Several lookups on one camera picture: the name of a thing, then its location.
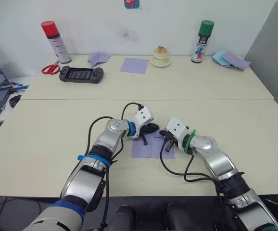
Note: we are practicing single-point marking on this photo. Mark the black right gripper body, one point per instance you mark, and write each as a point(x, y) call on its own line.
point(170, 138)

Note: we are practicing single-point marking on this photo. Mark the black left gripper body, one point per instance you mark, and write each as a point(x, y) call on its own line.
point(145, 130)

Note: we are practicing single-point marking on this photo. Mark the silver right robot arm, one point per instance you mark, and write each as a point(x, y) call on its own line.
point(216, 158)

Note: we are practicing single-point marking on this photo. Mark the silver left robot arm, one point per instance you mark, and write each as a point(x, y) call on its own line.
point(86, 183)

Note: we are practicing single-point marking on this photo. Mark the folded purple paper airplane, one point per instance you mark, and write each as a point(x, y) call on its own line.
point(98, 58)

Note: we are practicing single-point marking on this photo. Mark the light blue paper sheet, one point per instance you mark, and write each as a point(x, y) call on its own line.
point(219, 58)

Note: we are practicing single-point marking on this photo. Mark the dark rounded shape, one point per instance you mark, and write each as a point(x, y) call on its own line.
point(180, 216)
point(123, 219)

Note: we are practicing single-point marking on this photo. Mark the black handheld game controller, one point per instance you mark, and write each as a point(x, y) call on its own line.
point(81, 74)

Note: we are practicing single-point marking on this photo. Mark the green capped spray can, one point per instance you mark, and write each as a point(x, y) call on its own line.
point(201, 45)

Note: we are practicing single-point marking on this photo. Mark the red capped spray can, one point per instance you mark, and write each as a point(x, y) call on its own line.
point(57, 43)

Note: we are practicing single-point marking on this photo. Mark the blue plastic clip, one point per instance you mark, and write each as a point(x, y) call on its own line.
point(20, 86)

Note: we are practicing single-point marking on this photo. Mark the black computer mouse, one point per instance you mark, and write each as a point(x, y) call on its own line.
point(15, 101)

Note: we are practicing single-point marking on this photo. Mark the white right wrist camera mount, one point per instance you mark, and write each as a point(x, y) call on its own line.
point(177, 128)

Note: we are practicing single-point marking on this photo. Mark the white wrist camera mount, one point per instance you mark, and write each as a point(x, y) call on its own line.
point(143, 116)
point(177, 128)

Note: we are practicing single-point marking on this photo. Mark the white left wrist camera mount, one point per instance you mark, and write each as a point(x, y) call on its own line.
point(143, 116)

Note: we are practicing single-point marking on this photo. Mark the blue and red wall sticker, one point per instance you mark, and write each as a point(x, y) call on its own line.
point(131, 3)

